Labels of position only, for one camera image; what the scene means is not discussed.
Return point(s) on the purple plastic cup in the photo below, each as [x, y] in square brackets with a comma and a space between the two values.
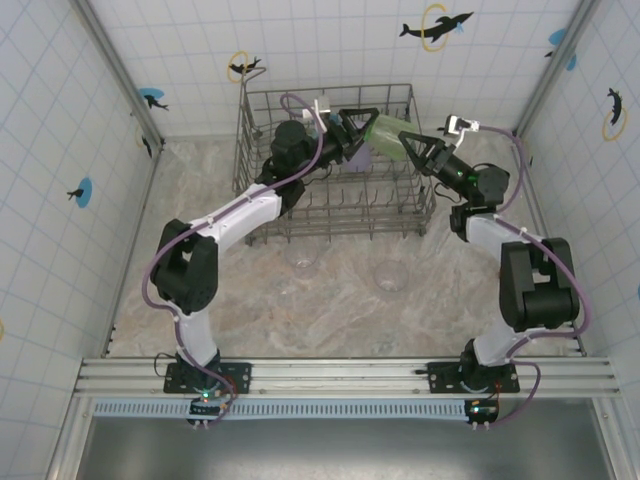
[359, 161]

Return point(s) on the green plastic cup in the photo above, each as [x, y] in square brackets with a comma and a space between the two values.
[390, 136]

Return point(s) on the clear plastic cup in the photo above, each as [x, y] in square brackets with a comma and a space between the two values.
[391, 276]
[301, 260]

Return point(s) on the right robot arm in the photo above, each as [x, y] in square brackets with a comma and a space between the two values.
[535, 300]

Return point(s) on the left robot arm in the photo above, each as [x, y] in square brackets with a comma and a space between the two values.
[185, 270]

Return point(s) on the black shark blue circle sticker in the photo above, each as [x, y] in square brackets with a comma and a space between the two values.
[151, 97]

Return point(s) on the black fish blue circle sticker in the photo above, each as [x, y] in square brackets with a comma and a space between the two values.
[82, 192]

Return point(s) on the grey metal panel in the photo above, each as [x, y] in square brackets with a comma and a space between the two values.
[325, 450]

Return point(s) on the aluminium side rail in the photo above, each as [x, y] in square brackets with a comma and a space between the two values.
[531, 192]
[153, 175]

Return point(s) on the aluminium corner post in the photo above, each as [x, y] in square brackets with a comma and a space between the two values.
[555, 70]
[120, 70]

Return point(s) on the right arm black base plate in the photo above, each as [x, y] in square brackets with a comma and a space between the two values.
[442, 380]

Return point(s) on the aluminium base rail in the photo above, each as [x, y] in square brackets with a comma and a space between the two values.
[325, 375]

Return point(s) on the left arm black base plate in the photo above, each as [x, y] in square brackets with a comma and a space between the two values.
[240, 375]

